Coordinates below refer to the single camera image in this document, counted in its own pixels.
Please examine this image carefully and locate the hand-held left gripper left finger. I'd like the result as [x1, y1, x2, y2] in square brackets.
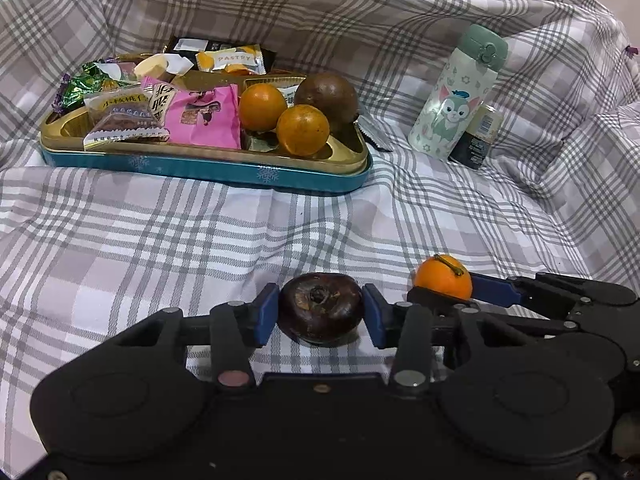
[107, 282, 280, 388]

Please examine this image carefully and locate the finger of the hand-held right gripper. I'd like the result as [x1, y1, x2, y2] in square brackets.
[406, 287, 576, 336]
[470, 271, 591, 319]

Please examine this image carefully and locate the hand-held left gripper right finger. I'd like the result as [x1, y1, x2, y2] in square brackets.
[362, 284, 531, 388]

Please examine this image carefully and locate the orange tangerine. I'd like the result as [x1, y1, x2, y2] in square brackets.
[414, 254, 473, 303]

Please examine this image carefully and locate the dark brown passion fruit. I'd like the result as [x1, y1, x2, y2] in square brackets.
[278, 272, 365, 345]

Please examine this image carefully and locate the grey plaid cloth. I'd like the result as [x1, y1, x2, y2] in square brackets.
[0, 0, 640, 461]

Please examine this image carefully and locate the dark drink can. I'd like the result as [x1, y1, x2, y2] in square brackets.
[448, 104, 502, 168]

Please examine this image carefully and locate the teal and gold tin tray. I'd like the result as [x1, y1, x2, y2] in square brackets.
[39, 72, 373, 196]

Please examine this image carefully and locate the silver foil packet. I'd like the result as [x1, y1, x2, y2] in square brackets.
[352, 115, 396, 153]

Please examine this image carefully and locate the small orange kumquat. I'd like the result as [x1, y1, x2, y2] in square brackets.
[276, 104, 331, 157]
[239, 83, 288, 132]

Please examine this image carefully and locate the mint cartoon water bottle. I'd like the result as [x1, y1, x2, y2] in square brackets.
[407, 23, 509, 161]

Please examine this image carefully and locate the pink snack packet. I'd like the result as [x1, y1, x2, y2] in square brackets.
[165, 84, 243, 150]

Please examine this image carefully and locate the brown round passion fruit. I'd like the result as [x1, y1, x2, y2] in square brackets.
[294, 73, 360, 133]

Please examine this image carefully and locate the clear brown cake packet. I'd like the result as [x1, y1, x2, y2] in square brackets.
[82, 91, 171, 152]

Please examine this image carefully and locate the white black printed packet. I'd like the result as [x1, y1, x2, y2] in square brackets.
[141, 77, 178, 126]

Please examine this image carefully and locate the yellow pastry packet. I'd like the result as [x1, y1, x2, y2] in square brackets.
[195, 46, 266, 76]

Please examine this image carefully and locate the yellow white candy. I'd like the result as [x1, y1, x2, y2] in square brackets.
[134, 54, 193, 81]

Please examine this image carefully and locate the black snack packet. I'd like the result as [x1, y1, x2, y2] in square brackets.
[165, 36, 277, 73]

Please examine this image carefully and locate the green candy wrapper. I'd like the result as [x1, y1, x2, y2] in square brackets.
[67, 60, 136, 106]

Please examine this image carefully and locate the purple candy wrapper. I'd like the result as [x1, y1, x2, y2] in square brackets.
[54, 74, 76, 113]

